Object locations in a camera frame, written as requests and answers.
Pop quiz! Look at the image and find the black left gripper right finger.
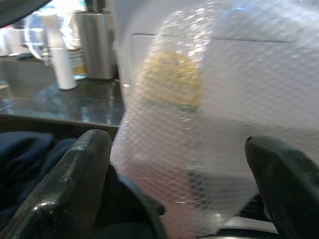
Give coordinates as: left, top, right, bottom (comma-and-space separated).
244, 135, 319, 239

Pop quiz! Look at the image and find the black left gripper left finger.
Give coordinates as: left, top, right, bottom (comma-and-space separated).
0, 128, 113, 239

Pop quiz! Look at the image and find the white spray bottle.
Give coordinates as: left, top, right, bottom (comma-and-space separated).
42, 13, 78, 90

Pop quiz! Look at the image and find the dark blue garment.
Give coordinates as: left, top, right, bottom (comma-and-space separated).
0, 131, 78, 220

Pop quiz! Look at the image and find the jar with yellow contents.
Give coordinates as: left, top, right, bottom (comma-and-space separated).
69, 48, 87, 77

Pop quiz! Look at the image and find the yellow sponge with green pad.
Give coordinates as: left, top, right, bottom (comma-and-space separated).
140, 51, 202, 113

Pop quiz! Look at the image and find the white appliance housing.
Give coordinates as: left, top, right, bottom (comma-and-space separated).
111, 0, 319, 150

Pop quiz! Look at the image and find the steel knife block canister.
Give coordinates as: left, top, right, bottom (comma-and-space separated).
74, 10, 117, 80

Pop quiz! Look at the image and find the clear bubble wrap sheet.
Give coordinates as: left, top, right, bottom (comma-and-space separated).
109, 0, 319, 236

